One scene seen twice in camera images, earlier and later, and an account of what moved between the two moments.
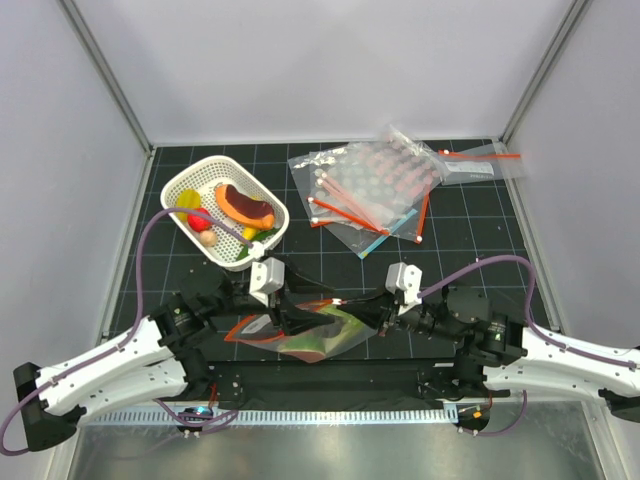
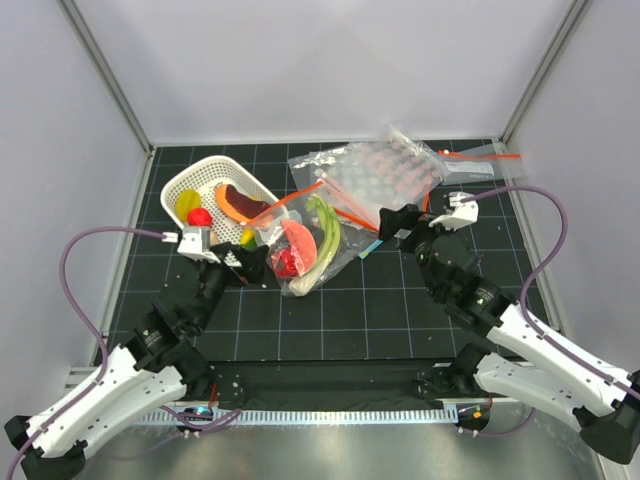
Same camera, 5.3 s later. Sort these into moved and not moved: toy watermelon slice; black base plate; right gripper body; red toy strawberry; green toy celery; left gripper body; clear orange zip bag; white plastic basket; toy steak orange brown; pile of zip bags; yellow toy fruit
Moved: right gripper body; clear orange zip bag; green toy celery; left gripper body; toy watermelon slice
Not moved: white plastic basket; pile of zip bags; yellow toy fruit; toy steak orange brown; black base plate; red toy strawberry
